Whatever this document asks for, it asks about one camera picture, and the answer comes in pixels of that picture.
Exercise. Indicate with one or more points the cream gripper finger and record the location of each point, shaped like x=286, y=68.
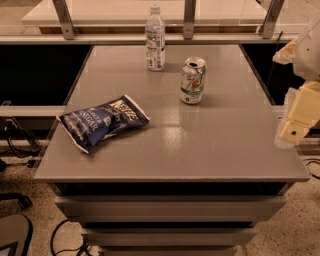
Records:
x=286, y=54
x=301, y=112

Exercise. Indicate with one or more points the green white 7up can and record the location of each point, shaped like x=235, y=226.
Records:
x=193, y=80

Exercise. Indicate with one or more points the grey drawer cabinet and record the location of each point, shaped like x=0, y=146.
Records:
x=196, y=180

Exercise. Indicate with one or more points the clear plastic water bottle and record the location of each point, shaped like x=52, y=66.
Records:
x=155, y=40

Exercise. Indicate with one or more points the blue kettle chips bag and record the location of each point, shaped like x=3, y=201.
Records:
x=87, y=127

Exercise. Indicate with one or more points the black chair base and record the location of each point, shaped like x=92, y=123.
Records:
x=15, y=235

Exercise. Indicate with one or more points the metal railing frame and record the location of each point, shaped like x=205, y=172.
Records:
x=135, y=21

